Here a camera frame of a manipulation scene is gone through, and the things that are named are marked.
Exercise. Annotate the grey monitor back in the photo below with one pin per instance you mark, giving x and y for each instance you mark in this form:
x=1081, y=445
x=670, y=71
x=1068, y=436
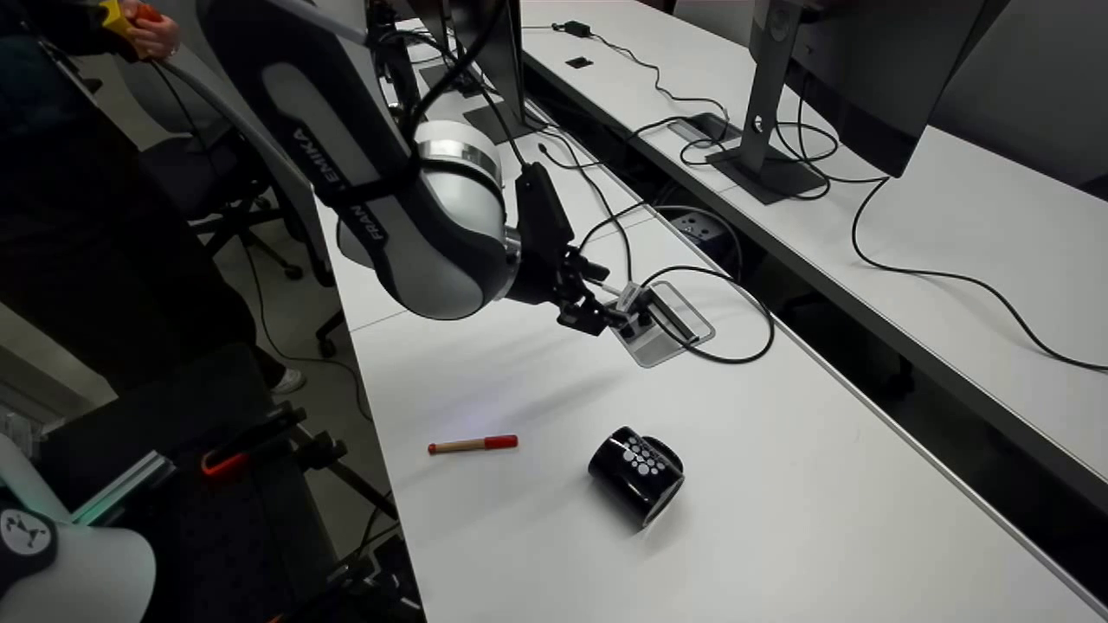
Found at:
x=1025, y=90

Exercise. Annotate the yellow handheld controller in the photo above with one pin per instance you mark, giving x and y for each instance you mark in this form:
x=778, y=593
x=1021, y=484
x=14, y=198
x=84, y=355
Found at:
x=114, y=11

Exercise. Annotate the brown marker with red cap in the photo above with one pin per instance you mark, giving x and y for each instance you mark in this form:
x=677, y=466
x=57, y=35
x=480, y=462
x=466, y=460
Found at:
x=470, y=445

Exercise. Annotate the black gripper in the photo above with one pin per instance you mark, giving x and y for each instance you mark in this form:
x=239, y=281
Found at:
x=568, y=281

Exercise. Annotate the small black adapter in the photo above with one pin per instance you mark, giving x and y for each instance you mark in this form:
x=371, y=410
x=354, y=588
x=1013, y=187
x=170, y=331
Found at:
x=573, y=27

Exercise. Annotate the black office chair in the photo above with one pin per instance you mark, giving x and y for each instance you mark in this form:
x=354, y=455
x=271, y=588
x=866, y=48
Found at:
x=194, y=176

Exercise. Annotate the monitor on silver stand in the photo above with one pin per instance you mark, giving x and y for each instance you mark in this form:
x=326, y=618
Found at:
x=871, y=71

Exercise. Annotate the person's hand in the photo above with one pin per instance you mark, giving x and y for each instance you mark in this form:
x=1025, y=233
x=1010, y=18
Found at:
x=152, y=30

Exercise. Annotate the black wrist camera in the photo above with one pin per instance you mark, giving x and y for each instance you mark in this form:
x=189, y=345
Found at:
x=542, y=208

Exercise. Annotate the dark docking box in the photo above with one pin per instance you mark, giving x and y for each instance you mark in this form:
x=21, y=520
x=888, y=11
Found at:
x=708, y=125

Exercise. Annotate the small black square chip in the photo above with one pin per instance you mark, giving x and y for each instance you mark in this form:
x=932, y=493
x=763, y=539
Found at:
x=579, y=65

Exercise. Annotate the aluminium profile rail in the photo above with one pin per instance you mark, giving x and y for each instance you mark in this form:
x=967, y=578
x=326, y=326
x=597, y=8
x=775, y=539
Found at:
x=124, y=486

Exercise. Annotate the black tripod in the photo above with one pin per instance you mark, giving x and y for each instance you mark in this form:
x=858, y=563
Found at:
x=318, y=453

